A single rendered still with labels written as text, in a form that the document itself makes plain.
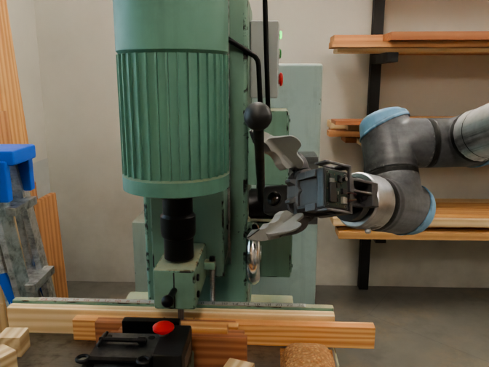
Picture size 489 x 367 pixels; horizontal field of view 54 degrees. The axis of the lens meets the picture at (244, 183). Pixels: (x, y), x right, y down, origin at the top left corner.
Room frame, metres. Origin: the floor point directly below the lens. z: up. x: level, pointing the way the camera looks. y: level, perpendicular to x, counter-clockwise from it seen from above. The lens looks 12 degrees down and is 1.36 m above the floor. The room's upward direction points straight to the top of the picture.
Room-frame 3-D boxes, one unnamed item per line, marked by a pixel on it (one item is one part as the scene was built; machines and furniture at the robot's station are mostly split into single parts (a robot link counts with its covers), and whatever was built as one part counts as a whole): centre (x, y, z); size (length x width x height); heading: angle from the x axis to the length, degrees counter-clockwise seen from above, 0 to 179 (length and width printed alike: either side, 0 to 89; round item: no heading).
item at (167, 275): (0.80, 0.11, 1.01); 0.14 x 0.07 x 0.09; 177
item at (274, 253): (0.96, -0.05, 1.02); 0.09 x 0.07 x 0.12; 87
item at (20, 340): (0.74, 0.40, 0.92); 0.04 x 0.04 x 0.04; 0
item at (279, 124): (0.99, -0.05, 1.22); 0.09 x 0.08 x 0.15; 177
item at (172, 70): (0.78, 0.11, 1.34); 0.18 x 0.18 x 0.31
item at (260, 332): (0.78, 0.04, 0.92); 0.54 x 0.02 x 0.04; 87
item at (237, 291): (1.07, 0.10, 1.16); 0.22 x 0.22 x 0.72; 87
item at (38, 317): (0.80, 0.14, 0.92); 0.60 x 0.02 x 0.05; 87
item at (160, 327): (0.61, 0.11, 1.02); 0.03 x 0.03 x 0.01
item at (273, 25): (1.09, -0.04, 1.40); 0.10 x 0.06 x 0.16; 177
